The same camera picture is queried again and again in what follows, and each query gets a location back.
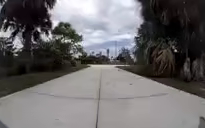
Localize robot's own part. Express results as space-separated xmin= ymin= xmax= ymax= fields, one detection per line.
xmin=198 ymin=116 xmax=205 ymax=128

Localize green leafy tree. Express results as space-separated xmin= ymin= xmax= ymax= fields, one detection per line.
xmin=33 ymin=21 xmax=86 ymax=68

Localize group of palm trees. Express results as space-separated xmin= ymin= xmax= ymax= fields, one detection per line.
xmin=133 ymin=0 xmax=205 ymax=83

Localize row of bushes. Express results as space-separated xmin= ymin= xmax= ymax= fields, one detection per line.
xmin=0 ymin=53 xmax=78 ymax=80

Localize grass strip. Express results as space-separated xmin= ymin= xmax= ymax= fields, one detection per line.
xmin=116 ymin=65 xmax=205 ymax=103
xmin=0 ymin=64 xmax=91 ymax=102

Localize palm tree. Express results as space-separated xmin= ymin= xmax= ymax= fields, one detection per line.
xmin=0 ymin=0 xmax=58 ymax=75

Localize pale concrete path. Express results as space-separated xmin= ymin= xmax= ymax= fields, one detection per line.
xmin=0 ymin=64 xmax=205 ymax=128

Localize distant trees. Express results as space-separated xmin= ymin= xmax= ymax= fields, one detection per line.
xmin=80 ymin=47 xmax=135 ymax=66

